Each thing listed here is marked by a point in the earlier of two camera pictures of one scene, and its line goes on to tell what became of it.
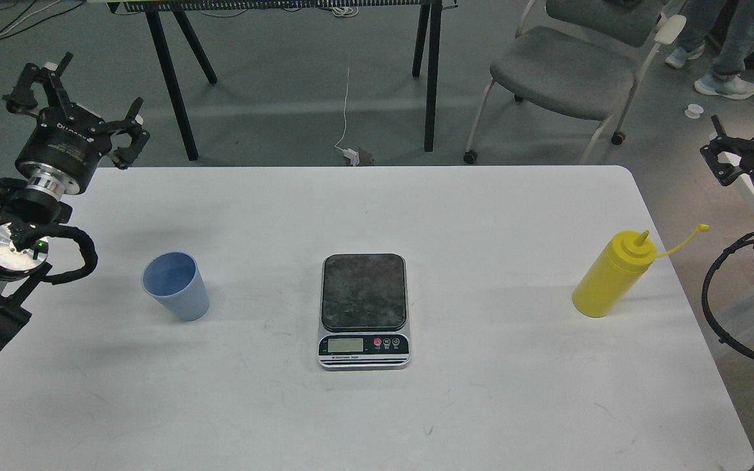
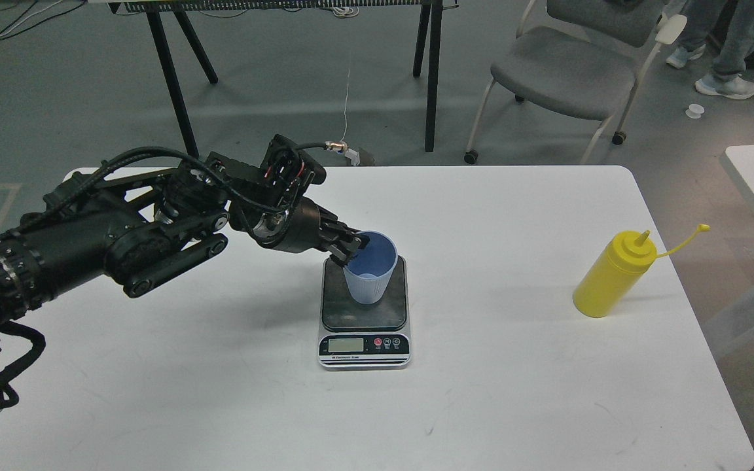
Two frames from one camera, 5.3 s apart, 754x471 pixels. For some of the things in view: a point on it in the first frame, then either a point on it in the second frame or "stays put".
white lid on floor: [694, 110] stays put
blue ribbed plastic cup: [175, 279] to [370, 271]
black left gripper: [69, 139] to [302, 226]
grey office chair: [588, 63] stays put
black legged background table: [152, 10] stays put
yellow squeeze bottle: [615, 271] stays put
